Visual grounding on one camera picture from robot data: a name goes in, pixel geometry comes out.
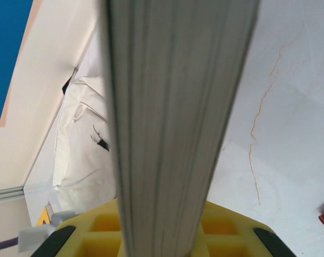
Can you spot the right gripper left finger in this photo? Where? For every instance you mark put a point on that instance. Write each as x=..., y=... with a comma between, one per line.
x=81, y=235

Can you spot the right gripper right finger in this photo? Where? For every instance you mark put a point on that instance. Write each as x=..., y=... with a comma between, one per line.
x=231, y=235

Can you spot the cream canvas backpack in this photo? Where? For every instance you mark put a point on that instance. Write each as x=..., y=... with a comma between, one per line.
x=78, y=160

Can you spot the yellow book with cartoon cover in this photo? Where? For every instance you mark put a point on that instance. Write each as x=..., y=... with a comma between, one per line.
x=177, y=107

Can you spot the aluminium table side rail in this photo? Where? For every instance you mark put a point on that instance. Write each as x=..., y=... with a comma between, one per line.
x=6, y=194

